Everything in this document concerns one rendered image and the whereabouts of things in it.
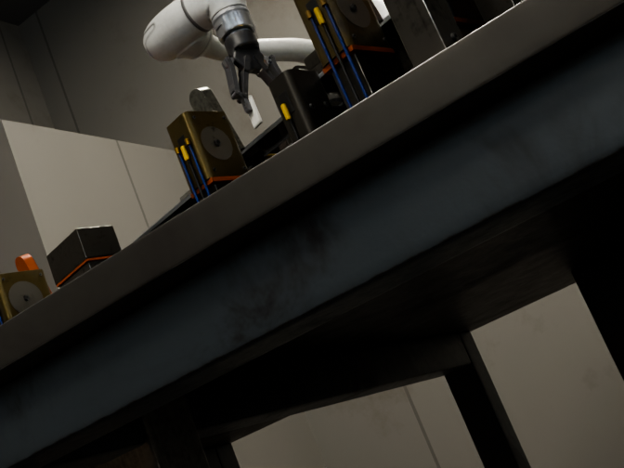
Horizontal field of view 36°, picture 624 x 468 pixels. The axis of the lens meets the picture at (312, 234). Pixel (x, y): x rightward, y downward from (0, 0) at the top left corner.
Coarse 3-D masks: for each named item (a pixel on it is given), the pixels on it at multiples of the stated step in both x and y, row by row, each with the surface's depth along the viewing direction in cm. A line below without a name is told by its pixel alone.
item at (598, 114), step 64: (576, 64) 68; (448, 128) 73; (512, 128) 70; (576, 128) 68; (384, 192) 75; (448, 192) 72; (512, 192) 70; (576, 192) 74; (256, 256) 81; (320, 256) 78; (384, 256) 75; (448, 256) 79; (128, 320) 87; (192, 320) 84; (256, 320) 80; (320, 320) 84; (64, 384) 91; (128, 384) 87; (192, 384) 89; (256, 384) 144; (320, 384) 160; (384, 384) 181; (448, 384) 225; (0, 448) 95; (64, 448) 96; (128, 448) 117; (192, 448) 124; (512, 448) 218
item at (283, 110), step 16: (288, 80) 132; (304, 80) 134; (320, 80) 137; (288, 96) 132; (304, 96) 132; (320, 96) 134; (288, 112) 132; (304, 112) 131; (320, 112) 133; (288, 128) 133; (304, 128) 131
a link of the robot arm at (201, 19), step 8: (184, 0) 220; (192, 0) 218; (200, 0) 217; (208, 0) 216; (216, 0) 215; (224, 0) 215; (232, 0) 215; (240, 0) 217; (184, 8) 220; (192, 8) 219; (200, 8) 218; (208, 8) 217; (216, 8) 216; (192, 16) 219; (200, 16) 219; (208, 16) 218; (200, 24) 221; (208, 24) 221
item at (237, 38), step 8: (240, 32) 214; (248, 32) 215; (232, 40) 214; (240, 40) 213; (248, 40) 214; (256, 40) 216; (232, 48) 214; (240, 48) 215; (248, 48) 216; (256, 48) 218; (232, 56) 214; (240, 56) 214; (240, 64) 213; (256, 64) 216; (256, 72) 217
